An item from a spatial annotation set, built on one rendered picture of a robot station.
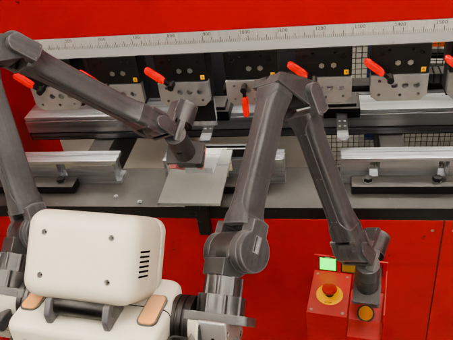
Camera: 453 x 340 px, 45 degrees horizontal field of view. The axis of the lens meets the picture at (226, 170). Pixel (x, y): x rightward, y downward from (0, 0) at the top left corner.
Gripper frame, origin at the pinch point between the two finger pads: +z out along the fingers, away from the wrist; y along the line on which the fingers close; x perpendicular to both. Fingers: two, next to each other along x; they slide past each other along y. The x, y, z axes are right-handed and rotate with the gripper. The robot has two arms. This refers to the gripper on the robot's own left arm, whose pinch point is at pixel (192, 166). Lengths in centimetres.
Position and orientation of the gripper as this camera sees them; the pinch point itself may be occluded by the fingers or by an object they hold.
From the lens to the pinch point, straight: 157.3
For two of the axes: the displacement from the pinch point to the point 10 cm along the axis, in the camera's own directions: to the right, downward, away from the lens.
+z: 1.8, 4.1, 8.9
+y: -9.8, 0.0, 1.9
